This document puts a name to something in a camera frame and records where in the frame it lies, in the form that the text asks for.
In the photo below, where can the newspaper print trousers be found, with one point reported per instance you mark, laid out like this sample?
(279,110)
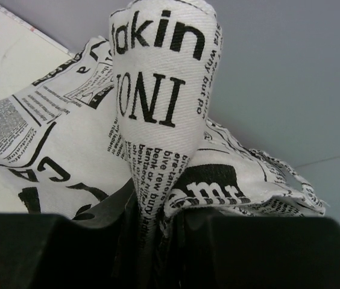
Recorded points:
(135,107)

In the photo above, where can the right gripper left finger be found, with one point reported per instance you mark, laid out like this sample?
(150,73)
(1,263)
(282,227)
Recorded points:
(52,251)

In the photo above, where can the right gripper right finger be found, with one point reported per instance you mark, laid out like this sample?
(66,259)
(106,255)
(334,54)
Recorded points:
(218,251)

